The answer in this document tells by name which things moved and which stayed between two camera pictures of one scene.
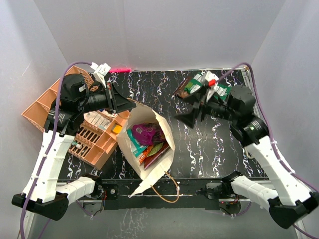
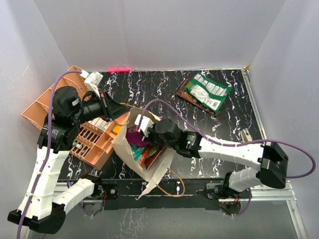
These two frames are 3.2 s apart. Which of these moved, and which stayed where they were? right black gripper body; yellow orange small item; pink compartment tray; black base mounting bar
Moved: right black gripper body
Stayed: black base mounting bar; yellow orange small item; pink compartment tray
